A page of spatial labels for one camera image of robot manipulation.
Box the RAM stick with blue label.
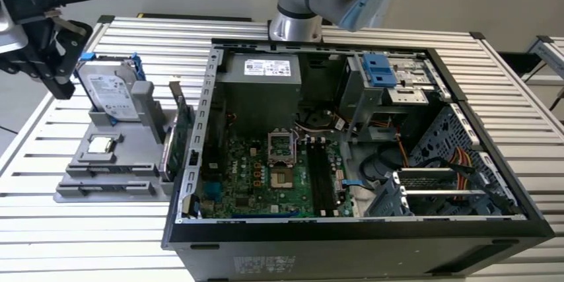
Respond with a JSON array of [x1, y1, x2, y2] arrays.
[[77, 181, 147, 194]]

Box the RAM slot with white clips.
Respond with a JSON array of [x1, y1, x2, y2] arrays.
[[311, 136, 332, 217]]

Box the silver hard disk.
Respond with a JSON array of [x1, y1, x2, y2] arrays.
[[75, 60, 141, 121]]

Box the silver CPU chip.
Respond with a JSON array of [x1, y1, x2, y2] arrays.
[[87, 136, 116, 154]]

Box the grey plastic parts rack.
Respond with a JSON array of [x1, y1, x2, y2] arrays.
[[52, 80, 183, 203]]

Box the grey power supply unit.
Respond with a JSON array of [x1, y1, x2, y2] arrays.
[[217, 52, 303, 131]]

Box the metal socket cover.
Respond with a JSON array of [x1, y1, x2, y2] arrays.
[[267, 128, 297, 166]]

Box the green Dell motherboard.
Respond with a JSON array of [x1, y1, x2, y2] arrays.
[[200, 136, 356, 220]]

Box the CPU socket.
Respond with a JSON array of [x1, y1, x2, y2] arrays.
[[269, 168, 295, 190]]

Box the blue expansion slot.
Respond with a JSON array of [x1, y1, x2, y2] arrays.
[[231, 211, 296, 220]]

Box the blue plastic drive latch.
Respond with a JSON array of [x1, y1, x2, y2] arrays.
[[363, 52, 389, 70], [368, 66, 396, 87]]

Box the black open PC case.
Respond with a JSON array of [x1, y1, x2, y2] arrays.
[[160, 37, 557, 282]]

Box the grey metal disk bay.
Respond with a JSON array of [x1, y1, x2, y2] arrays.
[[364, 166, 492, 217]]

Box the aluminium slatted side table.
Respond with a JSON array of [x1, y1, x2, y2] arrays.
[[521, 34, 564, 111]]

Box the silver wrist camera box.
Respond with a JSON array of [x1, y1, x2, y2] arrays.
[[0, 14, 32, 55]]

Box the graphics card with metal bracket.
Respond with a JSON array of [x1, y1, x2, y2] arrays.
[[159, 79, 197, 184]]

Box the wire locking lever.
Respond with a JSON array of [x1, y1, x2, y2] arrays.
[[289, 128, 305, 166]]

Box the white yellow supply wire bundle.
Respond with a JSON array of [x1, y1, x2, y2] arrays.
[[293, 119, 353, 135]]

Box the blue-tabbed black data cable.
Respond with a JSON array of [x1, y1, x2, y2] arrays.
[[341, 178, 384, 190]]

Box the thick black cable loop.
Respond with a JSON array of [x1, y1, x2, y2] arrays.
[[359, 148, 397, 191]]

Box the orange power wire bundle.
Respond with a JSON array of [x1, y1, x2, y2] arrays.
[[369, 119, 407, 168]]

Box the flat orange yellow power cable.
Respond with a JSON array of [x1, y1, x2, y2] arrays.
[[447, 147, 476, 204]]

